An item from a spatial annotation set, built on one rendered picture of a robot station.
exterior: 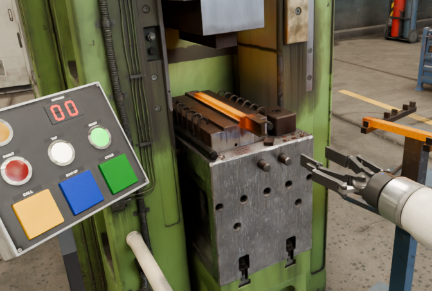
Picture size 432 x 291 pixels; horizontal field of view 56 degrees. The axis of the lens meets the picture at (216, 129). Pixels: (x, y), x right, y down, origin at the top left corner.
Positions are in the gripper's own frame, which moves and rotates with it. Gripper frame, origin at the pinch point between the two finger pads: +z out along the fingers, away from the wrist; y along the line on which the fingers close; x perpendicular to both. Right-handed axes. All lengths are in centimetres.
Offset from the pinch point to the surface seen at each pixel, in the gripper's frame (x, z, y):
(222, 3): 35.1, 35.0, -6.0
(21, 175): 8, 14, -64
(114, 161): 3.8, 20.1, -44.3
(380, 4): -41, 573, 651
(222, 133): -2.7, 34.9, -8.6
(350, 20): -66, 581, 576
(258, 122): 2.0, 26.2, -1.1
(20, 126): 16, 21, -62
